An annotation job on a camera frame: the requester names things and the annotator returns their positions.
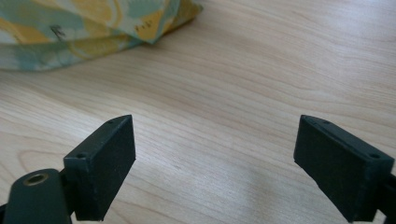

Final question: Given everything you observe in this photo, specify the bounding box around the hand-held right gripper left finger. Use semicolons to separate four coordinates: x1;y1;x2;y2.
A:
63;114;137;222

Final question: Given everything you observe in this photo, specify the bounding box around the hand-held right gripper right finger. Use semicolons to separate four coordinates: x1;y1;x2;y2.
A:
293;114;396;223

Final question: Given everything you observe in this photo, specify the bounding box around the teal and yellow patterned cloth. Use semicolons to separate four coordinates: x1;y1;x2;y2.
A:
0;0;204;72

